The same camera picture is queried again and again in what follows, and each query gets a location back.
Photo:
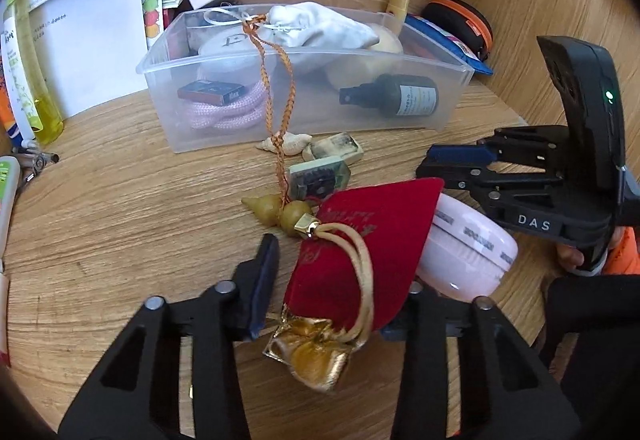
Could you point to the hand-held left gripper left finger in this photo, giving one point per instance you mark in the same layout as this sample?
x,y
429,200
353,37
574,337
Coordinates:
x,y
262,290

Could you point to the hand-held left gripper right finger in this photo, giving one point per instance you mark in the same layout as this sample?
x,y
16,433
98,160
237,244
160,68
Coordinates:
x,y
425,320

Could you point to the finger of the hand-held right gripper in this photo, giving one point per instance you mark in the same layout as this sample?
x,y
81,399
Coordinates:
x,y
460,154
480,180

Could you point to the dark green pump bottle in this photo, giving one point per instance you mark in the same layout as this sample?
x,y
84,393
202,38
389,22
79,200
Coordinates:
x,y
410,97

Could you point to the pink round jar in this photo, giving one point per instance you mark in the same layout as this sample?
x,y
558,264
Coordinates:
x,y
465,255

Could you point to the red velvet pouch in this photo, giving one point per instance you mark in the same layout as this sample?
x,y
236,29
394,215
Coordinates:
x,y
360,240

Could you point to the translucent cream bottle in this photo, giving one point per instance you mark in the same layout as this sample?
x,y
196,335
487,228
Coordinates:
x,y
360,64

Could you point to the beige seashell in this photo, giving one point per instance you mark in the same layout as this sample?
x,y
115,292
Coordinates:
x,y
295,142

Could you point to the clear plastic box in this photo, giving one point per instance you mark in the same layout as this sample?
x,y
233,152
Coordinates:
x,y
310,129

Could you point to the small red black box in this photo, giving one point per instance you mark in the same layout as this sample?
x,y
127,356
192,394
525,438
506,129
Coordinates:
x,y
210,91

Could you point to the round white jar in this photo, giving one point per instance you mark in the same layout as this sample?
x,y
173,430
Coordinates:
x,y
225,54

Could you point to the person's right hand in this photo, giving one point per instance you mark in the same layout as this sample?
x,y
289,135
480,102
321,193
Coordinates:
x,y
570,257

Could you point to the blue zip pouch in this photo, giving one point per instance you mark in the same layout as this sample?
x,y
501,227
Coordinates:
x,y
450,42

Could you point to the person's orange clothing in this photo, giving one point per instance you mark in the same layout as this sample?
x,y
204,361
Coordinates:
x,y
627,255

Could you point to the black and orange zip case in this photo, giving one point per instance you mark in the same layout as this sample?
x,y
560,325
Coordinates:
x,y
450,14

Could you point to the small yellow bottle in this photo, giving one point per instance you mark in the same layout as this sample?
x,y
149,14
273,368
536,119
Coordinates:
x,y
396,7

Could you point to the metal grooming tools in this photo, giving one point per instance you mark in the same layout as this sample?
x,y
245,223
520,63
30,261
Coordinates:
x,y
37,161

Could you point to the green and orange tube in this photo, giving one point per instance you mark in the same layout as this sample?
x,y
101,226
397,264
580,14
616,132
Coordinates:
x,y
7,185

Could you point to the tall yellow spray bottle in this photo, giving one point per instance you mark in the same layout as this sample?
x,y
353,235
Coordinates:
x,y
42,114

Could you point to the white paper sheet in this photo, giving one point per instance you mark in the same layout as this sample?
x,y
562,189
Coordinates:
x,y
100,59

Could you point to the fruit print box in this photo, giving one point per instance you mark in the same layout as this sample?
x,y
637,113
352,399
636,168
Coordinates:
x,y
152,14

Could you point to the orange sunscreen tube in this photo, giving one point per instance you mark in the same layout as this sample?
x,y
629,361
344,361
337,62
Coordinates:
x,y
7,119

